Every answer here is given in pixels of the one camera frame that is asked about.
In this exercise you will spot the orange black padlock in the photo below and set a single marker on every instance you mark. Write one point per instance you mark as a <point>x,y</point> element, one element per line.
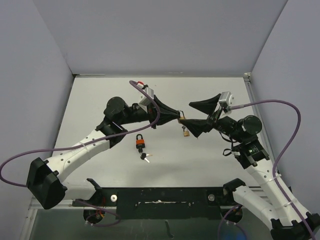
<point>140,142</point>

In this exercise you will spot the black headed key bunch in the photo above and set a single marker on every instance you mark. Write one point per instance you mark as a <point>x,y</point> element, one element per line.
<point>144,156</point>

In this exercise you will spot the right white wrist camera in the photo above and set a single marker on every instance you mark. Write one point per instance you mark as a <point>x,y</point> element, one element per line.
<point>225,101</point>

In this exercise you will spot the aluminium table frame rail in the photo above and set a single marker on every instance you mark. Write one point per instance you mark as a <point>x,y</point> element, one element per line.
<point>263,135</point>

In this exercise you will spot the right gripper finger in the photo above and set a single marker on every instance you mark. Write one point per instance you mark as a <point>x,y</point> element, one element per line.
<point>207,106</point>
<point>196,126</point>

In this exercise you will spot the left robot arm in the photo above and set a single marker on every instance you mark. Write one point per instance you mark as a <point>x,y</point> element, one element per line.
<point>46,179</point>

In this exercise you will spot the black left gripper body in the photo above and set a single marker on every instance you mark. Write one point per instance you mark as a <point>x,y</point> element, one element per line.
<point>138,114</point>

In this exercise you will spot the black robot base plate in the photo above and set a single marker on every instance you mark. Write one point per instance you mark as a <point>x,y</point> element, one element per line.
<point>161,203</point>

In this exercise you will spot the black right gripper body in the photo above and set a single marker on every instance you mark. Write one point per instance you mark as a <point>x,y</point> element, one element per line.
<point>225,124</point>

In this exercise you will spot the small brass padlock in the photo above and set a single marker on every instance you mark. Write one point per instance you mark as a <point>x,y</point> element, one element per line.
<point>186,132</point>

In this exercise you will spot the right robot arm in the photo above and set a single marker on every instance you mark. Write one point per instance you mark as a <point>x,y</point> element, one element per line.
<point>282,213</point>

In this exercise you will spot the long shackle brass padlock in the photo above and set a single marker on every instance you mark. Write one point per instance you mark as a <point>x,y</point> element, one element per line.
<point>181,116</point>

